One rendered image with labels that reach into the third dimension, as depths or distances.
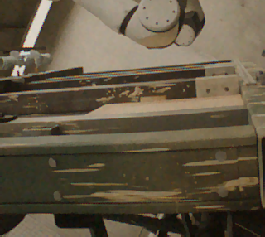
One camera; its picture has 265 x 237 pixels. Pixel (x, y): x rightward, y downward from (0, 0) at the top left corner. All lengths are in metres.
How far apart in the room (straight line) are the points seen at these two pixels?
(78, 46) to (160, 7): 6.27
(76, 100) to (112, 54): 5.54
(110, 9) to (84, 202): 0.37
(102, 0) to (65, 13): 6.30
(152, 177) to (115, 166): 0.05
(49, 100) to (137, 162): 0.75
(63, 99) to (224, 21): 5.32
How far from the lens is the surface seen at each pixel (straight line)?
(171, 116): 0.76
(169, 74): 1.65
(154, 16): 0.69
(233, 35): 6.37
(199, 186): 0.53
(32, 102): 1.27
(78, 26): 6.94
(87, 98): 1.19
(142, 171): 0.53
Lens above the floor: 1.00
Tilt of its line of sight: 6 degrees up
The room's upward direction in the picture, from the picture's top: 62 degrees counter-clockwise
